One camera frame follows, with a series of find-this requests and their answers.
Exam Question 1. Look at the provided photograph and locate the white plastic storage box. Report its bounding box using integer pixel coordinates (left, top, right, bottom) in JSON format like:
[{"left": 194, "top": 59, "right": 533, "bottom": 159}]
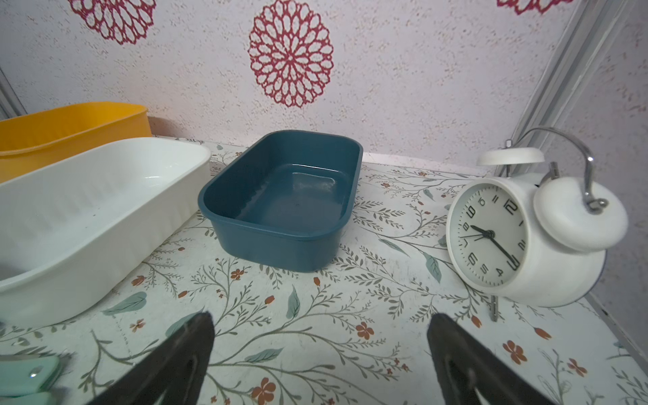
[{"left": 1, "top": 138, "right": 211, "bottom": 327}]

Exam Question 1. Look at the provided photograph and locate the teal plastic storage box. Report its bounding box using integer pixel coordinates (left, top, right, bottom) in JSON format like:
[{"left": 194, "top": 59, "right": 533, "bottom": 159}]
[{"left": 197, "top": 130, "right": 364, "bottom": 273}]

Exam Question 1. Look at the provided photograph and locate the mint green folding knife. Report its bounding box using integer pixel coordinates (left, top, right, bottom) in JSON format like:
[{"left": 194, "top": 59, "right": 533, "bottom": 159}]
[{"left": 1, "top": 355, "right": 62, "bottom": 405}]

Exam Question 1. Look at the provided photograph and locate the white twin-bell alarm clock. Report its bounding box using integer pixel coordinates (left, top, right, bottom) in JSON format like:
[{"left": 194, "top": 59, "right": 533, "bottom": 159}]
[{"left": 445, "top": 127, "right": 629, "bottom": 308}]

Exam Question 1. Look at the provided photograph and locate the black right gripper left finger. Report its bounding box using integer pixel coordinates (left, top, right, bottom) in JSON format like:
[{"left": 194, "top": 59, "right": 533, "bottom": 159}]
[{"left": 84, "top": 312, "right": 214, "bottom": 404}]

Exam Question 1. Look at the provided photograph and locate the yellow plastic storage box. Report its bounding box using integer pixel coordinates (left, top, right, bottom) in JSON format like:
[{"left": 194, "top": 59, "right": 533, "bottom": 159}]
[{"left": 1, "top": 101, "right": 152, "bottom": 182}]

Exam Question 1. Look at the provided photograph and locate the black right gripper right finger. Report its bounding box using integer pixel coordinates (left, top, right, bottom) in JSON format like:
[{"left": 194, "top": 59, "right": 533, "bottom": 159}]
[{"left": 427, "top": 313, "right": 552, "bottom": 404}]

